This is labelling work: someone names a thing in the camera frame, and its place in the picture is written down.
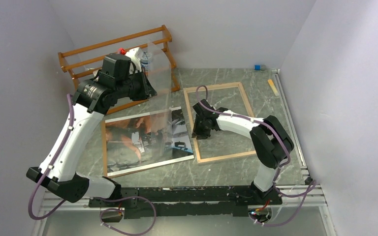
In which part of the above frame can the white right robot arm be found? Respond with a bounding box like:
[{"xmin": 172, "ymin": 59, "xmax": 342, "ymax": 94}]
[{"xmin": 192, "ymin": 99, "xmax": 294, "ymax": 204}]

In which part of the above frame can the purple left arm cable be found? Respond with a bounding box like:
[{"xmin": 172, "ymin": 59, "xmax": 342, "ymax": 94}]
[{"xmin": 28, "ymin": 93, "xmax": 158, "ymax": 236}]

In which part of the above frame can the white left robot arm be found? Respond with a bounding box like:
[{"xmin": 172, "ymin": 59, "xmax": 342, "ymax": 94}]
[{"xmin": 26, "ymin": 52, "xmax": 157, "ymax": 207}]

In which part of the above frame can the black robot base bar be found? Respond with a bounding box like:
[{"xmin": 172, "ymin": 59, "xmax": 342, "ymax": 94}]
[{"xmin": 88, "ymin": 185, "xmax": 282, "ymax": 219}]

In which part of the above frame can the wooden frame backing board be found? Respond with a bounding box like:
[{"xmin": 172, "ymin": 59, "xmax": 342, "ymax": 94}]
[{"xmin": 101, "ymin": 118, "xmax": 157, "ymax": 178}]

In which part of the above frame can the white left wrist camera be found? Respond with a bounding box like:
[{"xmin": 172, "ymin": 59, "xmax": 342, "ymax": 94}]
[{"xmin": 117, "ymin": 47, "xmax": 143, "ymax": 72}]

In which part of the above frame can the large printed photo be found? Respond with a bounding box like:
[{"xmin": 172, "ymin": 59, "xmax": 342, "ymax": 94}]
[{"xmin": 101, "ymin": 107, "xmax": 194, "ymax": 178}]

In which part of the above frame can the clear acrylic sheet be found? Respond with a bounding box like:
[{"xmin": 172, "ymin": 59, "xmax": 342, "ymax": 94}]
[{"xmin": 144, "ymin": 42, "xmax": 172, "ymax": 162}]

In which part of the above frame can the blue capped small bottle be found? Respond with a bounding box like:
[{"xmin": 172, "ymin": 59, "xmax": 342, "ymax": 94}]
[{"xmin": 254, "ymin": 64, "xmax": 267, "ymax": 71}]

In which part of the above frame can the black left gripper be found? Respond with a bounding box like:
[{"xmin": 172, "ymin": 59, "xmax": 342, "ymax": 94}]
[{"xmin": 116, "ymin": 67, "xmax": 158, "ymax": 102}]

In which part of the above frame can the white blue jar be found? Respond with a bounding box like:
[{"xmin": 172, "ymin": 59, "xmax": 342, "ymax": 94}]
[{"xmin": 140, "ymin": 51, "xmax": 153, "ymax": 71}]

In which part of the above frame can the light wooden picture frame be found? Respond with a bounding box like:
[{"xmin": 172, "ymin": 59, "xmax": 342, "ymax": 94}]
[{"xmin": 183, "ymin": 82, "xmax": 256, "ymax": 164}]

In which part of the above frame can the small yellow wooden stick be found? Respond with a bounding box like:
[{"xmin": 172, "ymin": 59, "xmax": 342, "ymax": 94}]
[{"xmin": 267, "ymin": 79, "xmax": 280, "ymax": 96}]

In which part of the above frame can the aluminium rail frame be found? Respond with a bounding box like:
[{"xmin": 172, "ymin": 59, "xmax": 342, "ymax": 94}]
[{"xmin": 29, "ymin": 68, "xmax": 338, "ymax": 236}]

